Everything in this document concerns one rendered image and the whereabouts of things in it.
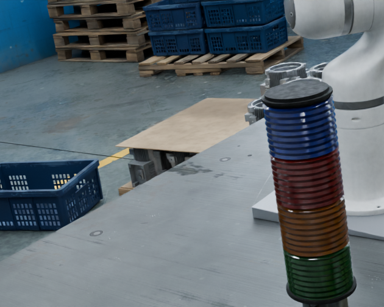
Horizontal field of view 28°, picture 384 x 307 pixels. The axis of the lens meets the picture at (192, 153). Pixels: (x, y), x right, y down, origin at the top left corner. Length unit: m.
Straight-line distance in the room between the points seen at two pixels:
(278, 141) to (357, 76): 0.68
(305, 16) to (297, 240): 0.65
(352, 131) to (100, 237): 0.52
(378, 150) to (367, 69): 0.15
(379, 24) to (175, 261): 0.53
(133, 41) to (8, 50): 1.57
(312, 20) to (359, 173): 0.29
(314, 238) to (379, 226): 0.67
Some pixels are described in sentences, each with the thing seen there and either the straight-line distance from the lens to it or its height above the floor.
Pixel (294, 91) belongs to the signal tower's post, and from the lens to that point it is 0.64.
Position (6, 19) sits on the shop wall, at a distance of 8.26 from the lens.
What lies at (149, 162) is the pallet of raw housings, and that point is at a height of 0.27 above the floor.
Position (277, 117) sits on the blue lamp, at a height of 1.20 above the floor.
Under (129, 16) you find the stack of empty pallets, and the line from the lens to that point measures 7.24.
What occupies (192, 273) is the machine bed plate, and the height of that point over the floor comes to 0.80.
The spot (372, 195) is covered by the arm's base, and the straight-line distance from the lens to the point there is 1.40.
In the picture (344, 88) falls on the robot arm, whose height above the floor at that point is 1.04.
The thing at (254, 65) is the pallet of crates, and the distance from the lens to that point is 6.03.
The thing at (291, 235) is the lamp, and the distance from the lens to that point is 0.67.
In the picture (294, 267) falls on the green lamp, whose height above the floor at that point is 1.06.
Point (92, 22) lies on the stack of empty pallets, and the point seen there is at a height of 0.39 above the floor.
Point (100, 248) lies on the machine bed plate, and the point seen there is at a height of 0.80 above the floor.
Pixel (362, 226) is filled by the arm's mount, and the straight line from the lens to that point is 1.34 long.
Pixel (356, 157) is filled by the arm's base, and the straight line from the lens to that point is 1.36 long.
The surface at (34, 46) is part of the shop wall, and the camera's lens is 8.46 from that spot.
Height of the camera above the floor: 1.38
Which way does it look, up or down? 18 degrees down
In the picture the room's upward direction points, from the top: 10 degrees counter-clockwise
